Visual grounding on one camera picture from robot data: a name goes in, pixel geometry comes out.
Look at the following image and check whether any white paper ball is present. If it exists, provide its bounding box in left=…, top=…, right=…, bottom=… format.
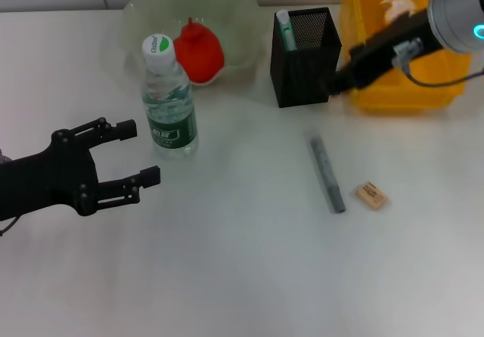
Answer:
left=379, top=0, right=415, bottom=23

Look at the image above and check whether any grey right arm cable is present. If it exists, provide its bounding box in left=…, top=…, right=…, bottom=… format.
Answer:
left=392, top=38, right=484, bottom=88

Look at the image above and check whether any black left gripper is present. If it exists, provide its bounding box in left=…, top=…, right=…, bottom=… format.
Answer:
left=0, top=117, right=162, bottom=223

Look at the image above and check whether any black mesh pen holder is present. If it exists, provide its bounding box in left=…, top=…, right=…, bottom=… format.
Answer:
left=269, top=7, right=343, bottom=110

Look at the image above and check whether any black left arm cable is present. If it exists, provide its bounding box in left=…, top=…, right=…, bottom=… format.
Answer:
left=0, top=215, right=18, bottom=237

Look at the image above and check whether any green utility knife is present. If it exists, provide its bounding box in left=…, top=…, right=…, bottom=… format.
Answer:
left=275, top=9, right=298, bottom=53

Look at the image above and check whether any grey marker pen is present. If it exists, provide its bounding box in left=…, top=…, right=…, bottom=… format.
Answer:
left=309, top=134, right=347, bottom=215

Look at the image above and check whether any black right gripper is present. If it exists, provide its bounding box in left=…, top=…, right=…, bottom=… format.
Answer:
left=325, top=9, right=444, bottom=96

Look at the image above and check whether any beige eraser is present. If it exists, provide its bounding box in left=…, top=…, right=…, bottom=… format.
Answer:
left=355, top=180, right=389, bottom=212

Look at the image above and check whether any red-orange fruit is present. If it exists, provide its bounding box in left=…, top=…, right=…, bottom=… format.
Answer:
left=173, top=17, right=225, bottom=85

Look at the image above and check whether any yellow plastic bin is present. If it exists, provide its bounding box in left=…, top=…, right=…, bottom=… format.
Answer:
left=339, top=0, right=473, bottom=117

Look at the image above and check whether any translucent wavy fruit bowl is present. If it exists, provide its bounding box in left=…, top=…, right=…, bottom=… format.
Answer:
left=121, top=0, right=262, bottom=87

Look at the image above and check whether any water bottle green label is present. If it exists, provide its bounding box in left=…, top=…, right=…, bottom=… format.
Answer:
left=141, top=34, right=200, bottom=160

